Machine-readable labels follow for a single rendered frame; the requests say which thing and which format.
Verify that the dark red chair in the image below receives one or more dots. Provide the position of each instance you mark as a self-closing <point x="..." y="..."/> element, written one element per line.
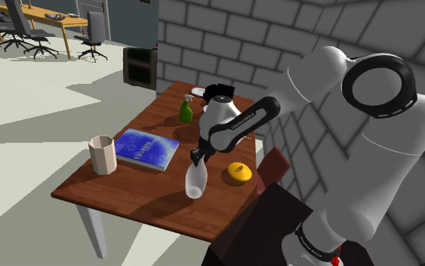
<point x="273" y="167"/>

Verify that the dark cabinet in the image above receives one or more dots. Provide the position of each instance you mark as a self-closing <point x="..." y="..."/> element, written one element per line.
<point x="139" y="68"/>

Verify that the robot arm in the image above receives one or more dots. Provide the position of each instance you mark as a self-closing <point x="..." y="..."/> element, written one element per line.
<point x="377" y="147"/>

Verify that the yellow round fruit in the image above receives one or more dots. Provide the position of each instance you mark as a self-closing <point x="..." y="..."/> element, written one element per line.
<point x="240" y="172"/>

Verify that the beige faceted cup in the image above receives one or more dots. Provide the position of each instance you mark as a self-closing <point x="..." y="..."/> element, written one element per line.
<point x="102" y="156"/>

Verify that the brown wooden table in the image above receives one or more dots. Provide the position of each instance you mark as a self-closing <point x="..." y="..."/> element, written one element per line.
<point x="138" y="191"/>

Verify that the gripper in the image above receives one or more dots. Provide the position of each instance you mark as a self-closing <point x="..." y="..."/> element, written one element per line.
<point x="202" y="154"/>

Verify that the black blocky object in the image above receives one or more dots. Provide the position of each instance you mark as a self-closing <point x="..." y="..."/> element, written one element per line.
<point x="220" y="90"/>

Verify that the white vase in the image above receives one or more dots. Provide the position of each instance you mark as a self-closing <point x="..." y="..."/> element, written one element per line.
<point x="195" y="182"/>

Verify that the blue book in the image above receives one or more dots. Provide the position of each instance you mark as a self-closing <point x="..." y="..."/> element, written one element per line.
<point x="146" y="147"/>

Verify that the grey door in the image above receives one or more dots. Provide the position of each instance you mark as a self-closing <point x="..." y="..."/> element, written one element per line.
<point x="91" y="7"/>

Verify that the white plate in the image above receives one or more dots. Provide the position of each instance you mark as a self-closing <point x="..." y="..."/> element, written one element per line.
<point x="197" y="91"/>

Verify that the light wooden desk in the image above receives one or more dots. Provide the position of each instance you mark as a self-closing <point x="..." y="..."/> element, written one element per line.
<point x="39" y="15"/>

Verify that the green spray bottle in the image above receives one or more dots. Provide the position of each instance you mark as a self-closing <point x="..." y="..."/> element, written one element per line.
<point x="186" y="112"/>

